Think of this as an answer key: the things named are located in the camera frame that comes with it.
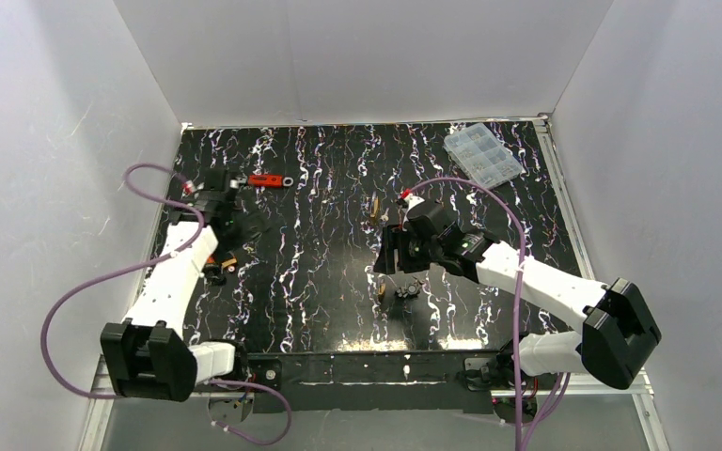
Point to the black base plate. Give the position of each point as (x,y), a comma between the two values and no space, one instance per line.
(426,380)

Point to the orange black padlock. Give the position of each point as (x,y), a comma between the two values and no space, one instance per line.
(216,271)

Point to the large brass padlock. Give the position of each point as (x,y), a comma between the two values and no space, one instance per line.
(374,209)

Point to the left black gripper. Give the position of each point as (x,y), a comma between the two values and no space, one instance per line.
(227,191)

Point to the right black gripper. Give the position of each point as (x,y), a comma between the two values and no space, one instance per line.
(395,250)

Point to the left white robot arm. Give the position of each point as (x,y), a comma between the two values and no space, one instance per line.
(145,353)

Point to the clear plastic screw box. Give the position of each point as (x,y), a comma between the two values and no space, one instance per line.
(482,156)

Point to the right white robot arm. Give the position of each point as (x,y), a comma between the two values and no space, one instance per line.
(612,332)

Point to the red handled adjustable wrench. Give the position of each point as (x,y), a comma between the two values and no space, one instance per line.
(266,181)

